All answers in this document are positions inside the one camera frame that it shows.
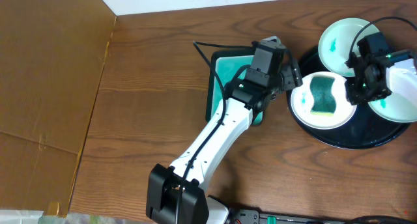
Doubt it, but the white plate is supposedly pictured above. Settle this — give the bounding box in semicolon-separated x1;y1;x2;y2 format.
290;72;356;130

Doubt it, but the green scrub sponge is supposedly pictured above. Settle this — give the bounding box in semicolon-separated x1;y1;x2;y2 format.
309;76;336;117

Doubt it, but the green plate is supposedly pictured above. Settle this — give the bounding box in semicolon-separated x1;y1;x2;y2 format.
318;18;369;77
368;93;416;123

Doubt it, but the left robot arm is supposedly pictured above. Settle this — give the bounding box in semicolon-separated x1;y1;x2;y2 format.
146;36;302;224

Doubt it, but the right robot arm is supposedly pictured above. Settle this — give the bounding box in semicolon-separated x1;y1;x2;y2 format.
345;32;416;106

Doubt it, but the black rectangular soap tray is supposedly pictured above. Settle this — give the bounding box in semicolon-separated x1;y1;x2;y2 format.
205;49;254;122

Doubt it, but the black round tray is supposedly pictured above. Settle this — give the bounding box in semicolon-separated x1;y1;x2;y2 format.
286;46;411;150

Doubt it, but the cardboard panel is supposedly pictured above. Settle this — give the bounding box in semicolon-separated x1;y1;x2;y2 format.
1;0;116;216

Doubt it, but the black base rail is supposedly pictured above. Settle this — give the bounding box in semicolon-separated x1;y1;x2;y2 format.
225;208;416;224

